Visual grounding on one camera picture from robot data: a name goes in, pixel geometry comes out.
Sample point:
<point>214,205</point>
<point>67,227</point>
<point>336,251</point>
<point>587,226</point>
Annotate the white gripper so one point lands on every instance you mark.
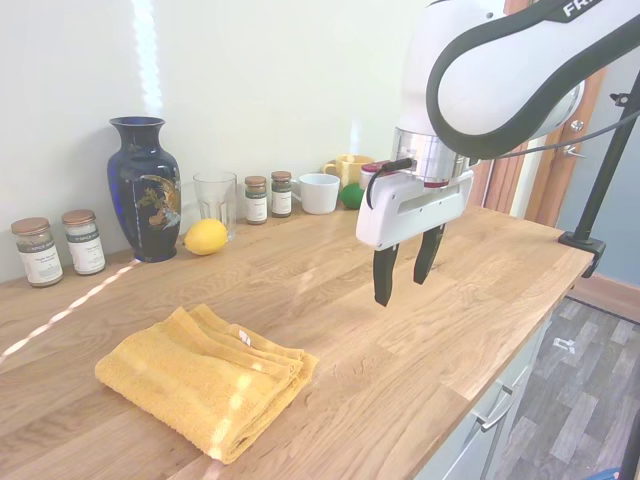
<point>400,215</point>

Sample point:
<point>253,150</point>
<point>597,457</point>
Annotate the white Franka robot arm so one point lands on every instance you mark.
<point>500,75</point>

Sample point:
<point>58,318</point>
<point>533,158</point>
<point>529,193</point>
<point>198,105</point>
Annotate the white ceramic mug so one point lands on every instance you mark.
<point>320,195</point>

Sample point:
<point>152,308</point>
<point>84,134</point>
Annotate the small white floor piece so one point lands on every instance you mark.
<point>563,345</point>

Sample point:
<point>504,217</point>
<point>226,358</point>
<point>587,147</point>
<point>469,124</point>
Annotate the yellow ceramic mug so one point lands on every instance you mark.
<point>350,167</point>

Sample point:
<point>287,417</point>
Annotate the yellow lemon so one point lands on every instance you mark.
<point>205,237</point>

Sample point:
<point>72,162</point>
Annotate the clear drinking glass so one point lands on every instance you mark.
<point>215,200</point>

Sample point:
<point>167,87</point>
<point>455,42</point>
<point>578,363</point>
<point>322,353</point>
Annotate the silver door deadbolt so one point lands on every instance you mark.
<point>577,125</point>

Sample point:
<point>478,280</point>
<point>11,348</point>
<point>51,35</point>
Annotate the dark blue painted vase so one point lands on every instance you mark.
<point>142,190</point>

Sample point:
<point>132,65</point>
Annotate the copper lid spice jar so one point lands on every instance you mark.
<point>39,255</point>
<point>84,245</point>

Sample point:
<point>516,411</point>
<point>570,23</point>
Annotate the black clamp camera stand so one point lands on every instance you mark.
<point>582,240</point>

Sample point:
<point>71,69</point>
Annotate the green lime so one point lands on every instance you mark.
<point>351,196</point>

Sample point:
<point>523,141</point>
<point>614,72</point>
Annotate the yellow towel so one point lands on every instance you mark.
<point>200,385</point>

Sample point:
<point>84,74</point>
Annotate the small brown lid spice jar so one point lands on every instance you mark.
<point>281,197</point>
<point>256,202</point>

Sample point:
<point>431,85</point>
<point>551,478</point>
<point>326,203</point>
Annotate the white counter cabinet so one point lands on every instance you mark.
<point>480,450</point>

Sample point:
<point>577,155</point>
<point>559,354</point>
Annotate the brown wooden door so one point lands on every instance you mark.
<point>550,190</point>

